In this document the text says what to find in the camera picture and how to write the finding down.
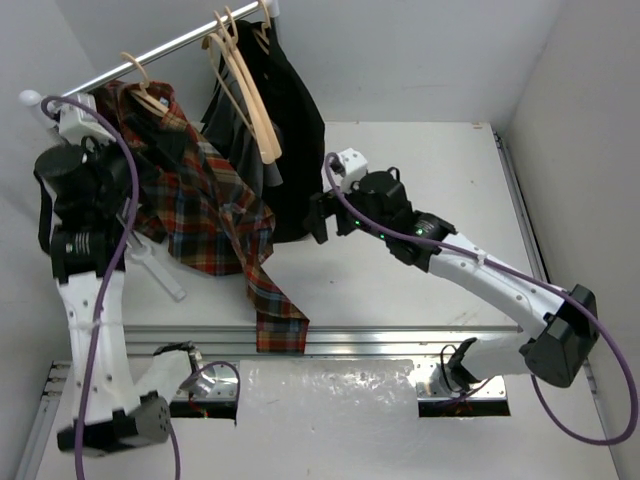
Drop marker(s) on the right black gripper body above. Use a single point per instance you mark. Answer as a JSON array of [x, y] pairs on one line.
[[356, 221]]

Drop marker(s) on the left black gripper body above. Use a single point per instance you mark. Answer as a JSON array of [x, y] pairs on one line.
[[122, 163]]

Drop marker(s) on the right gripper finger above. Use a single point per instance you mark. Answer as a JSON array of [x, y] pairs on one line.
[[321, 204], [318, 229]]

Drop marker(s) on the plaid flannel shirt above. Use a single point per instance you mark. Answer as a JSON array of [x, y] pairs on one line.
[[215, 224]]

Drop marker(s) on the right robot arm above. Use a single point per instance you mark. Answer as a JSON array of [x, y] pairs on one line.
[[500, 285]]

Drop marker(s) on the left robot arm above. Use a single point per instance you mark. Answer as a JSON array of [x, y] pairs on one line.
[[84, 188]]

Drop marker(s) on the beige hanger under black garment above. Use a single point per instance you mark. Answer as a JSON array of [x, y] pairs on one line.
[[261, 31]]

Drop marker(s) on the grey pleated skirt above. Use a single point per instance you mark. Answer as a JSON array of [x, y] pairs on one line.
[[226, 132]]

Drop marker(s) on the black hanging garment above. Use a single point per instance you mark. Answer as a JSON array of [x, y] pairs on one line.
[[299, 127]]

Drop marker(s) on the metal rack upright pole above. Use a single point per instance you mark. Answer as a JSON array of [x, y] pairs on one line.
[[142, 253]]

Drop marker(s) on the white front cover board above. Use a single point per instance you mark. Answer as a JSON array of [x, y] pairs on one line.
[[310, 419]]

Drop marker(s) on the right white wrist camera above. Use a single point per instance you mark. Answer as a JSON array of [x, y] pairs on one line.
[[350, 166]]

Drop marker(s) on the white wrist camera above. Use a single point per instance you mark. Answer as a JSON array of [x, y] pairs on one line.
[[350, 166], [75, 124]]

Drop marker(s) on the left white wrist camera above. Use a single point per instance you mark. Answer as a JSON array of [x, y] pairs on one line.
[[75, 124]]

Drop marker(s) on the metal clothes rack rail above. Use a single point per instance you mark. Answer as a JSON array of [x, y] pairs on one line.
[[31, 99]]

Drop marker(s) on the aluminium mounting rail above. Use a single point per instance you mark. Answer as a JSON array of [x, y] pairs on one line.
[[219, 349]]

